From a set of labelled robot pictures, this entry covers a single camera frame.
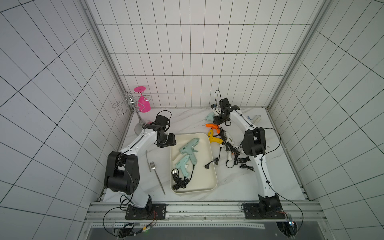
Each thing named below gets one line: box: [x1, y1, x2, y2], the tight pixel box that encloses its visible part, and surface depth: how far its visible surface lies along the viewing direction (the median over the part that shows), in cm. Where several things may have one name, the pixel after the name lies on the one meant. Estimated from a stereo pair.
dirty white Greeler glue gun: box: [253, 115, 262, 124], surface depth 109 cm
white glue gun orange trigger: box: [224, 131, 235, 161], surface depth 97 cm
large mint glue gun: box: [179, 138, 200, 165], surface depth 94 cm
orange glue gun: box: [202, 123, 220, 134], surface depth 108 cm
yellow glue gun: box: [208, 129, 223, 144], surface depth 100 cm
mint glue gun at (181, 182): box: [171, 155, 190, 191], surface depth 85 cm
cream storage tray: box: [170, 133, 218, 195], surface depth 90 cm
